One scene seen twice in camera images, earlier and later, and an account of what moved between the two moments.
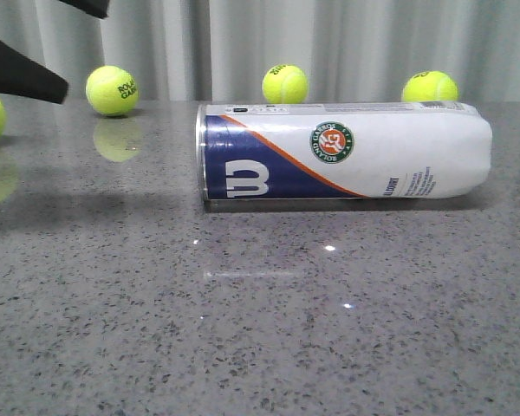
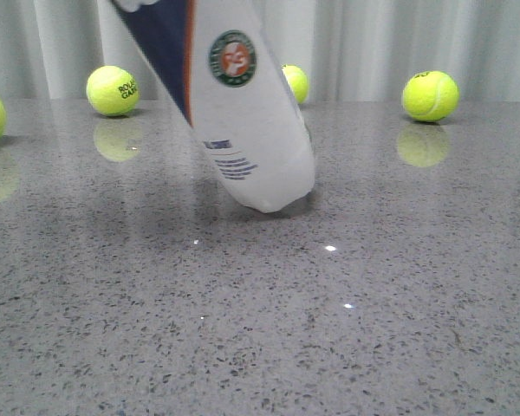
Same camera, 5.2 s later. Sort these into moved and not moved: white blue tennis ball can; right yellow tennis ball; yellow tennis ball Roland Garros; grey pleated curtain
Moved: white blue tennis ball can
Not moved: yellow tennis ball Roland Garros; right yellow tennis ball; grey pleated curtain
